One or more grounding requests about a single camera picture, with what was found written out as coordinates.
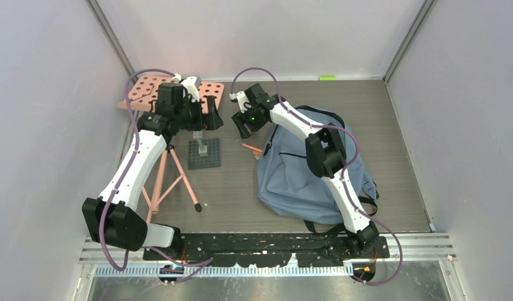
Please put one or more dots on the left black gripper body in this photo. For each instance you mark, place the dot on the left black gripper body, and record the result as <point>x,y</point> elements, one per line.
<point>192,113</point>

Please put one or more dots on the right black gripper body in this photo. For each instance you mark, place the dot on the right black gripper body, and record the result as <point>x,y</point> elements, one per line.
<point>252,120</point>

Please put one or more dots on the blue student backpack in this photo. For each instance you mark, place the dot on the blue student backpack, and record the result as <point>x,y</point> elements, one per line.
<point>288,187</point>

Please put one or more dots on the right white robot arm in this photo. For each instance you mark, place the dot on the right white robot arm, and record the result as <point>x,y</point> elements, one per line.
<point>310,167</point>

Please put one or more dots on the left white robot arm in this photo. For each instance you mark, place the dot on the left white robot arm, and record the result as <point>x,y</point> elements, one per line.
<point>112,218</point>

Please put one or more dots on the grey lego baseplate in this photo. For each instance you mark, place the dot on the grey lego baseplate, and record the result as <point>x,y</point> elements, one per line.
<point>204,155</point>

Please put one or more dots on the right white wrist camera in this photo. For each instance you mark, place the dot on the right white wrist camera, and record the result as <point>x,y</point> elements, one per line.
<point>242,100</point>

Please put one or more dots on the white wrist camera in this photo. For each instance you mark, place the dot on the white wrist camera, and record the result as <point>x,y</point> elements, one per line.
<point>242,100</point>
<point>191,84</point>

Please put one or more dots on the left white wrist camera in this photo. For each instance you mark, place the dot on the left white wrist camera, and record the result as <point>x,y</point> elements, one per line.
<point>191,84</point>

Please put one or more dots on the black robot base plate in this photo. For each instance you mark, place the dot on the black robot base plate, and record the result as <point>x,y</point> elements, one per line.
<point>266,250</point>

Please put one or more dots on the white ribbed cable duct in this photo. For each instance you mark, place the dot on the white ribbed cable duct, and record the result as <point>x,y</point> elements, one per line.
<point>150,270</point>

